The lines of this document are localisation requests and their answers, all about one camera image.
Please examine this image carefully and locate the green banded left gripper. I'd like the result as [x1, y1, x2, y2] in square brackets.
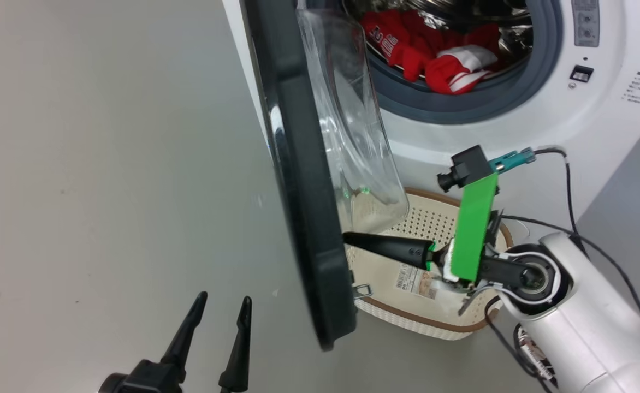
[99, 291, 253, 393]

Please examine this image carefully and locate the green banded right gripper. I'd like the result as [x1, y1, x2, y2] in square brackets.
[343, 172, 524, 288]

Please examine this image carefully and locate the dark grey washing machine door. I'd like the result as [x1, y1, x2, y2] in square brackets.
[242, 0, 410, 352]

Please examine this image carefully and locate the red and white garment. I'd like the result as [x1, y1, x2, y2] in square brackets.
[360, 8, 500, 96]

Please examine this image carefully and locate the cream plastic laundry basket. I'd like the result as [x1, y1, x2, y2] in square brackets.
[343, 187, 514, 341]

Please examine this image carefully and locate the white front-load washing machine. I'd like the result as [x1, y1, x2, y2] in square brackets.
[222, 0, 640, 245]

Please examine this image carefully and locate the thin black tagged cable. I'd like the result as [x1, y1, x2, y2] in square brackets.
[484, 297, 558, 393]

